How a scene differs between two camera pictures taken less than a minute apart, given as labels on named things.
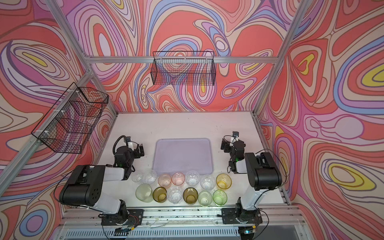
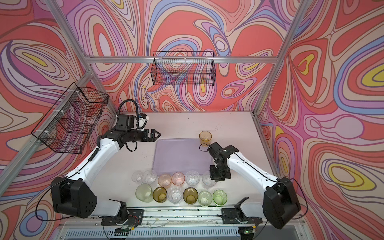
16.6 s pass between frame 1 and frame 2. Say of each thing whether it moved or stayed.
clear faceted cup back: stayed
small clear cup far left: stayed
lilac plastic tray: stayed
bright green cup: stayed
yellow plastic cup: moved
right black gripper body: moved
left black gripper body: moved
